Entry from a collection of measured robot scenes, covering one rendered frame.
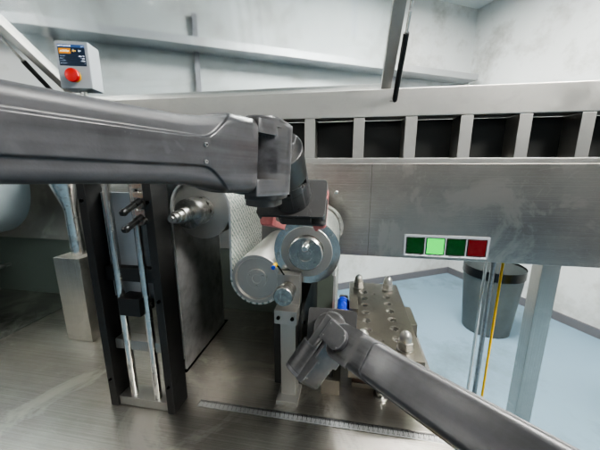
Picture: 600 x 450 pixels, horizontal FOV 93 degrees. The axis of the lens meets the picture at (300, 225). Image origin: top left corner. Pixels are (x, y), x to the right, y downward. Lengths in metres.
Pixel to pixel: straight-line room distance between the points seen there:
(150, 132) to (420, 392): 0.36
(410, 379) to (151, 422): 0.58
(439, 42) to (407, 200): 3.19
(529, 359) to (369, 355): 1.10
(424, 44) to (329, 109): 2.99
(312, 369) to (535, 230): 0.80
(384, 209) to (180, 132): 0.80
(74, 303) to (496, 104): 1.36
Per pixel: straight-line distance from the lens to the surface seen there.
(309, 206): 0.42
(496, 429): 0.36
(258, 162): 0.27
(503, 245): 1.07
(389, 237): 0.97
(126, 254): 0.71
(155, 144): 0.20
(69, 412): 0.92
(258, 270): 0.68
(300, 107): 0.97
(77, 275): 1.08
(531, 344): 1.45
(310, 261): 0.62
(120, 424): 0.83
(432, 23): 4.00
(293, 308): 0.64
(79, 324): 1.15
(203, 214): 0.65
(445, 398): 0.38
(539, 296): 1.38
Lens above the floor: 1.44
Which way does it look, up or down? 12 degrees down
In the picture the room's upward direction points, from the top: straight up
